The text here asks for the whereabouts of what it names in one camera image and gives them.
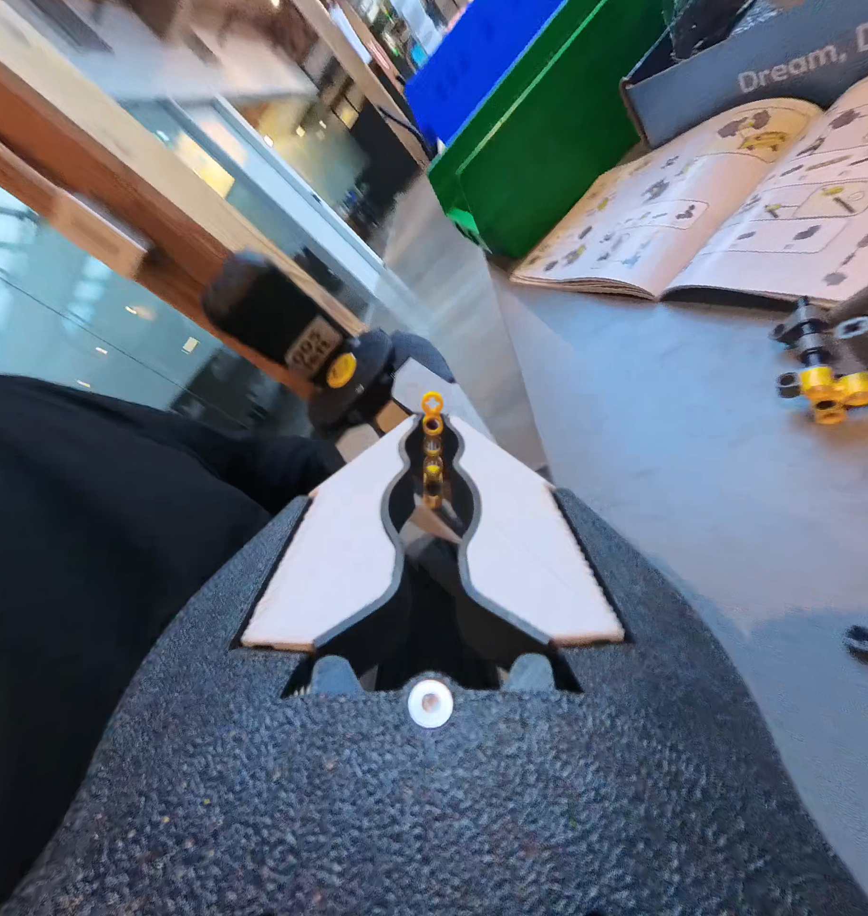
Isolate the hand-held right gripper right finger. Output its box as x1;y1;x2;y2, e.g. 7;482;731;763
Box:
446;416;628;648

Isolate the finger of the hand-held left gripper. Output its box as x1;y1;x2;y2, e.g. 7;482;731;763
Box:
429;367;472;425
372;401;469;551

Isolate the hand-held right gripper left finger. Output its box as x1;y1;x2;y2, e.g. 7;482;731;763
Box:
241;416;421;652

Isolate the yellow perforated brick beam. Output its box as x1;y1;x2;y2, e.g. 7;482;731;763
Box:
419;390;451;512

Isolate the person's left forearm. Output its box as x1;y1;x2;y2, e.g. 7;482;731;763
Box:
163;416;352;516

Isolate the grey desk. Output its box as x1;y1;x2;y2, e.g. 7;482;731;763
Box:
485;258;868;916

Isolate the open instruction booklet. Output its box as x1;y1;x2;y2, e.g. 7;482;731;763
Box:
513;65;868;309

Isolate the green plastic bin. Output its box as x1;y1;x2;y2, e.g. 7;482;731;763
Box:
429;0;678;263

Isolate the blue plastic bin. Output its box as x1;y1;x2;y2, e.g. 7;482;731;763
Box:
406;0;571;148

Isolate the grey and yellow brick assembly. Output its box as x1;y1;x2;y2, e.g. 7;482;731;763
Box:
772;277;868;426

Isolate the grey cardboard box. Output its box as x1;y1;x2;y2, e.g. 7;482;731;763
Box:
620;0;868;148

